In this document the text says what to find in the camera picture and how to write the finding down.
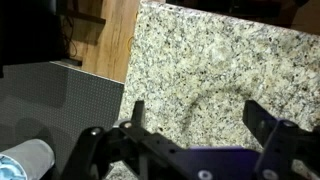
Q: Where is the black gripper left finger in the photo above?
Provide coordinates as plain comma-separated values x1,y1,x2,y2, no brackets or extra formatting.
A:
59,99,189,180

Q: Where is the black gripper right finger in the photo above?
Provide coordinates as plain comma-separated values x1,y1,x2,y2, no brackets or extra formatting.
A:
242,99,320,180

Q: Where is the grey speckled mat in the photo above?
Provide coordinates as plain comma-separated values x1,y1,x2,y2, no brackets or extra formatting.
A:
0,60,125,180

